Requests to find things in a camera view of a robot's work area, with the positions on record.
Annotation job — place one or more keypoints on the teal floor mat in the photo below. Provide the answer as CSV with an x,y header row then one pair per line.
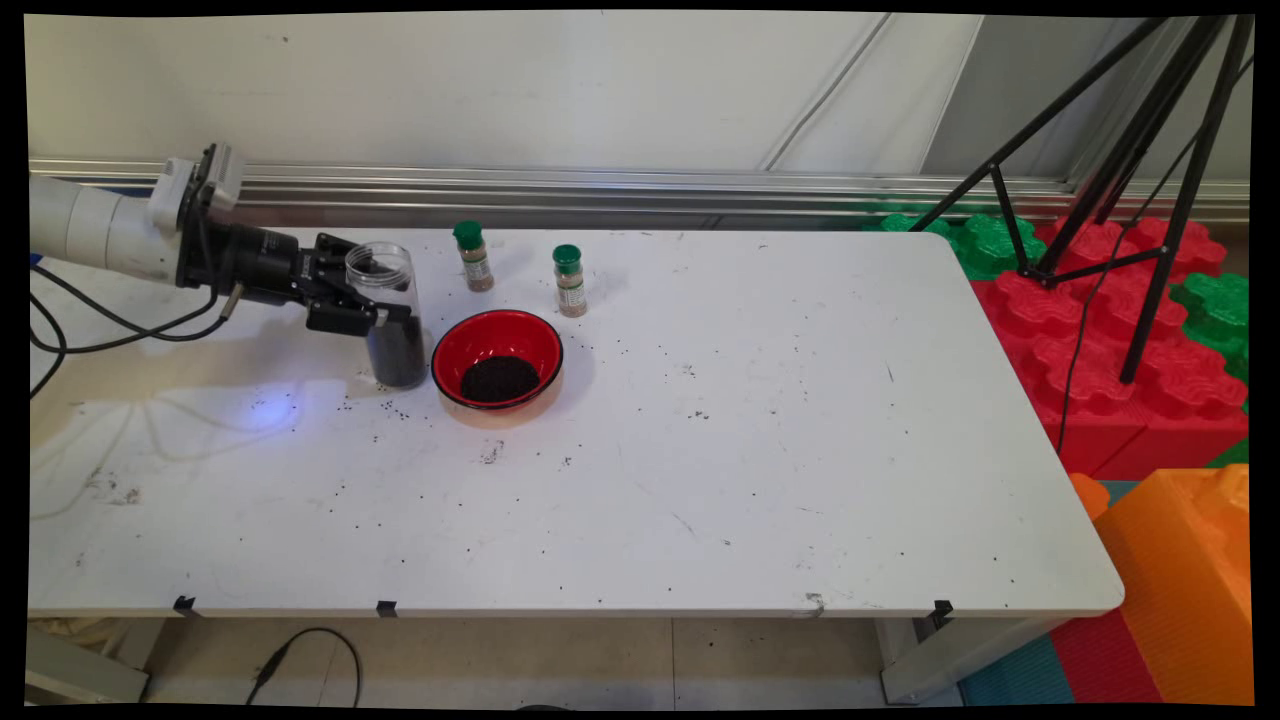
x,y
1015,680

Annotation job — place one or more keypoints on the green foam block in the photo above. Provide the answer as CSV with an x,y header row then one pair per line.
x,y
995,245
1215,310

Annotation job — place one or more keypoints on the clear jar with black seeds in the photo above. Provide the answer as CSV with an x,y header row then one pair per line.
x,y
398,355

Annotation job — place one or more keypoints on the green-capped spice bottle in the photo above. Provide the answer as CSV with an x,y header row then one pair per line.
x,y
477,265
571,290

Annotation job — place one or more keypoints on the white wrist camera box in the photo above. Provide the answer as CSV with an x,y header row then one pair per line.
x,y
190,190

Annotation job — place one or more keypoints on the small orange foam piece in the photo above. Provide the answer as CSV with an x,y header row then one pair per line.
x,y
1088,495

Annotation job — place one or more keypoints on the large red foam block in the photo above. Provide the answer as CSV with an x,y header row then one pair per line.
x,y
1090,380

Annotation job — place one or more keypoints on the red bowl with black rim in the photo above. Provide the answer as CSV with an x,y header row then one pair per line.
x,y
500,340

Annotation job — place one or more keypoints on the large orange foam block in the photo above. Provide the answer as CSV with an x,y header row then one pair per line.
x,y
1180,580

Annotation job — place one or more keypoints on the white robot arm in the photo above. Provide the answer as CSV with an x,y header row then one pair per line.
x,y
100,225

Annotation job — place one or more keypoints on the black seed pile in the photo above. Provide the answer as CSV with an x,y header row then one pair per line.
x,y
500,380

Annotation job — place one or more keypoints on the black tripod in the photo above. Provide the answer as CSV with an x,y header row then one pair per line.
x,y
1184,200

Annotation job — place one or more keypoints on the white table leg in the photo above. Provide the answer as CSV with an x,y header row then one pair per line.
x,y
950,660
90,675

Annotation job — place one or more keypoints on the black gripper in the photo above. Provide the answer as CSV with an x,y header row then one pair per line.
x,y
250,265

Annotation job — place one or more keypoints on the metal wall rail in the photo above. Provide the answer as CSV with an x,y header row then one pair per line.
x,y
600,190

